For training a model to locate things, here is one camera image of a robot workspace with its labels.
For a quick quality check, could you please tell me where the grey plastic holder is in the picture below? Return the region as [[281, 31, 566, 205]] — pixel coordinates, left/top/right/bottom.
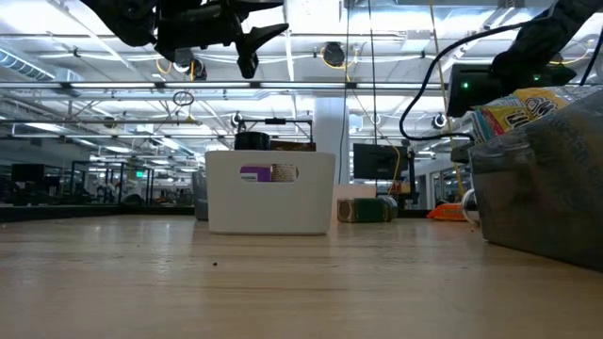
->
[[191, 169, 210, 222], [467, 89, 603, 273]]

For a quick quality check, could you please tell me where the orange white snack packet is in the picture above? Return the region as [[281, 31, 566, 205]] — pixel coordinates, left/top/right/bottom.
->
[[425, 202, 468, 223]]

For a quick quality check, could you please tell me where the purple label spice jar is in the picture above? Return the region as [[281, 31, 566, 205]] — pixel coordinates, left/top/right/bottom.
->
[[233, 131, 273, 184]]

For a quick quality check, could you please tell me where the yellow cable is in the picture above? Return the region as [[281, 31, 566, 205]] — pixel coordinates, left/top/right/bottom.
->
[[427, 0, 466, 200]]

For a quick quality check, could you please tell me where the white plastic bin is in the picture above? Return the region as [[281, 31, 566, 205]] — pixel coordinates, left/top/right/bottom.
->
[[204, 150, 337, 236]]

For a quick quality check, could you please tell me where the green spice jar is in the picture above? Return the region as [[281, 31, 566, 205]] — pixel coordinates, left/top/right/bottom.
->
[[335, 195, 399, 224]]

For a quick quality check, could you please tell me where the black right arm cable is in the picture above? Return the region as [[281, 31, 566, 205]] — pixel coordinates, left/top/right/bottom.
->
[[399, 21, 536, 143]]

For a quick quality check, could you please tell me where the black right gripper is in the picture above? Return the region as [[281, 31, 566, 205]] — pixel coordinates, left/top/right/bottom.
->
[[449, 141, 475, 166]]

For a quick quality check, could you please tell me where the yellow green candy packet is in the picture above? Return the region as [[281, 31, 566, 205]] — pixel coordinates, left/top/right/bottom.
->
[[478, 97, 536, 138]]

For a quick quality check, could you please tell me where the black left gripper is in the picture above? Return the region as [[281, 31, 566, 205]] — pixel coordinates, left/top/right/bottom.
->
[[155, 0, 290, 80]]

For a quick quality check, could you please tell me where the black background monitor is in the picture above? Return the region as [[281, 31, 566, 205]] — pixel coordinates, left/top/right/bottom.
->
[[352, 142, 416, 208]]

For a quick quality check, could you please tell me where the white building column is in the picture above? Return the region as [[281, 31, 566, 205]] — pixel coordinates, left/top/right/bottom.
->
[[313, 96, 350, 186]]

